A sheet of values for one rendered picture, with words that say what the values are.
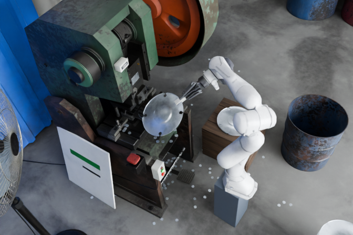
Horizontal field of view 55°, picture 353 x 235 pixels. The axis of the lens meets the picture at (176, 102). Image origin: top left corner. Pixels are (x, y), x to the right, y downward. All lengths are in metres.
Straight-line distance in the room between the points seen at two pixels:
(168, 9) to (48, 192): 1.79
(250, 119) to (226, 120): 1.03
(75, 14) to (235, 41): 2.49
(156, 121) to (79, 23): 0.76
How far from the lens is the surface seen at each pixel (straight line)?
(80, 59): 1.68
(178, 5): 2.01
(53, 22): 1.84
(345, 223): 2.39
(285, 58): 3.83
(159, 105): 2.13
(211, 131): 2.61
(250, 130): 1.68
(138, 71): 2.03
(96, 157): 2.43
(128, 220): 2.69
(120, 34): 1.81
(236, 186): 2.16
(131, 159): 2.02
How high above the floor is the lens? 2.41
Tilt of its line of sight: 47 degrees down
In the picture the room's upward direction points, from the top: 6 degrees counter-clockwise
